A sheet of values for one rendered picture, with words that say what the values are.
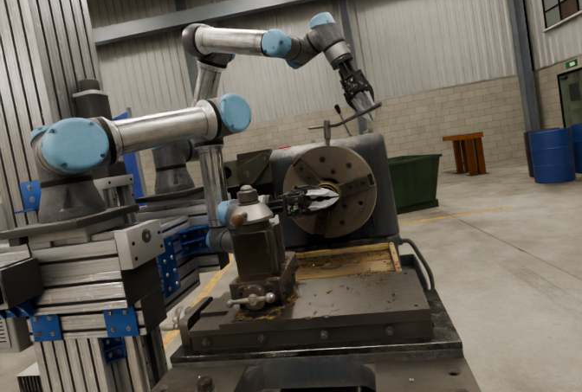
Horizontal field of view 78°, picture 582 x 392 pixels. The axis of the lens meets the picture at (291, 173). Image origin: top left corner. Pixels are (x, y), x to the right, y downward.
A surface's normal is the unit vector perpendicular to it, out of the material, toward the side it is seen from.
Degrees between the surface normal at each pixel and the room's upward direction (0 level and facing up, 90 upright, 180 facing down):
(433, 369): 0
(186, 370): 0
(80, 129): 91
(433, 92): 90
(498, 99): 90
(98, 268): 90
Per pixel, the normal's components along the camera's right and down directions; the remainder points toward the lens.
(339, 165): -0.19, 0.08
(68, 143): 0.56, -0.04
